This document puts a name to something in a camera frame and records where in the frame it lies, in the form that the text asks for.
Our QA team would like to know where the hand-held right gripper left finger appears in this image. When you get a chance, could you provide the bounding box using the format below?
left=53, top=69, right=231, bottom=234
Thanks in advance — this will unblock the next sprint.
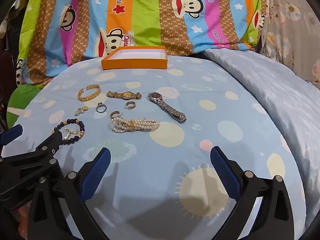
left=27, top=147, right=112, bottom=240

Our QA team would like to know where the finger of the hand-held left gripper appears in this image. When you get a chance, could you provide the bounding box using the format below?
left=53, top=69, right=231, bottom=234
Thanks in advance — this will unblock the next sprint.
left=0, top=125, right=23, bottom=147
left=0, top=130, right=63, bottom=178

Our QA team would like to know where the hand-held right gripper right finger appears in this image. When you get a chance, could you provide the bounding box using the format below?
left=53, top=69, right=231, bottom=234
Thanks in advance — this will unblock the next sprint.
left=209, top=146, right=296, bottom=240

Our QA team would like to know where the gold pearl drop earring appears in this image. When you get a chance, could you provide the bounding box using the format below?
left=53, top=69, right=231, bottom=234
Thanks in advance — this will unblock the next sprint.
left=74, top=106, right=89, bottom=117
left=62, top=128, right=78, bottom=140

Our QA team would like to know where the dark bead bracelet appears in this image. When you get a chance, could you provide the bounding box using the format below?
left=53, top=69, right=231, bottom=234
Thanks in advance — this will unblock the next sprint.
left=51, top=119, right=85, bottom=146

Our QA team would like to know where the gold bangle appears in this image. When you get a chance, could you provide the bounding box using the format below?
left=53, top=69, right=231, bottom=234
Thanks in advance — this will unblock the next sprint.
left=77, top=84, right=102, bottom=102

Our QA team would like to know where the pearl bracelet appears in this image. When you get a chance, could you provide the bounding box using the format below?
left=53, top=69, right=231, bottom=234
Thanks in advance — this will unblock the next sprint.
left=109, top=117, right=160, bottom=132

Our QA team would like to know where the gold wristwatch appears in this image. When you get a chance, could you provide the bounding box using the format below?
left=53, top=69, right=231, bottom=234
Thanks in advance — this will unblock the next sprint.
left=106, top=91, right=142, bottom=100

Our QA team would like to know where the silver wristwatch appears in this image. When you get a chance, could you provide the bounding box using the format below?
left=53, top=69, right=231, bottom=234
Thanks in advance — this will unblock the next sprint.
left=148, top=92, right=187, bottom=124

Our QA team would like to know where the orange cardboard box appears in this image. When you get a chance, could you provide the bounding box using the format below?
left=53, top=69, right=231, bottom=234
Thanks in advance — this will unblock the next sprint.
left=101, top=46, right=167, bottom=70

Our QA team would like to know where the green cloth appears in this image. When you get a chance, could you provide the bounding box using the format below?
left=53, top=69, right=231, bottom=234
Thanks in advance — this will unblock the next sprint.
left=6, top=85, right=42, bottom=129

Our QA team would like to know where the dark cloth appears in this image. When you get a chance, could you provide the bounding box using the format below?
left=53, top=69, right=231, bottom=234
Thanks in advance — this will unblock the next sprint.
left=0, top=12, right=25, bottom=130

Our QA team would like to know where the light blue quilt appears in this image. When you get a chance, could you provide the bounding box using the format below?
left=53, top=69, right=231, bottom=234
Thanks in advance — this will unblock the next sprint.
left=204, top=47, right=320, bottom=240

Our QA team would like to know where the grey floral cloth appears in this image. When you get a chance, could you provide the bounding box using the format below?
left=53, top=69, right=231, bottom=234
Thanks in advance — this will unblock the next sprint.
left=260, top=0, right=320, bottom=90

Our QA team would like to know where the striped monkey print blanket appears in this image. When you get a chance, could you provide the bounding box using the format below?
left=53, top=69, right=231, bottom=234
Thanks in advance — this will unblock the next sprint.
left=15, top=0, right=267, bottom=88

